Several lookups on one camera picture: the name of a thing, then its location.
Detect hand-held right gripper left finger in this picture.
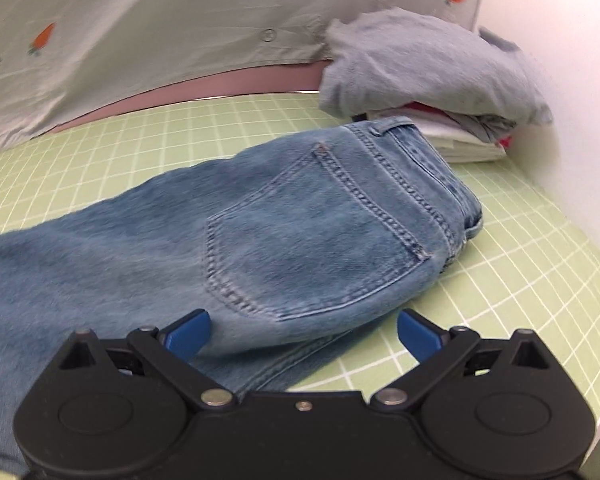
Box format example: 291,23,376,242
54,309,239,414

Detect green grid cutting mat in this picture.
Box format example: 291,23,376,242
0,91,600,480

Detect grey-blue folded garment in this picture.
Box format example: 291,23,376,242
318,7,554,127

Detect grey folded garment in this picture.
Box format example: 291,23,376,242
447,112,519,142

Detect blue denim jeans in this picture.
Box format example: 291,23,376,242
0,116,484,476

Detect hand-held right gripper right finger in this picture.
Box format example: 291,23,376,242
370,308,557,414

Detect pale carrot print sheet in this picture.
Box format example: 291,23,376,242
0,0,489,161

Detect red folded garment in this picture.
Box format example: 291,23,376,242
404,102,514,149

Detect pink cloth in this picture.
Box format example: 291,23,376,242
45,57,332,134

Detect white folded garment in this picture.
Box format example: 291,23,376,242
417,110,507,164

